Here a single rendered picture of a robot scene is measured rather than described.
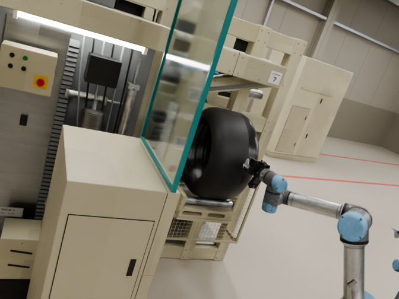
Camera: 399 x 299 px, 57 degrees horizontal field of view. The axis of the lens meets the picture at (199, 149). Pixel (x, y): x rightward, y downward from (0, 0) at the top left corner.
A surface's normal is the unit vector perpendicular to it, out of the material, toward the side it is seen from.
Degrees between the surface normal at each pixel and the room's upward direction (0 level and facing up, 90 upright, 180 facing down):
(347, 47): 90
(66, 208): 90
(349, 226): 83
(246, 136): 46
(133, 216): 90
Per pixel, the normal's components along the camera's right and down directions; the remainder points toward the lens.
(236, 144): 0.45, -0.17
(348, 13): 0.48, 0.40
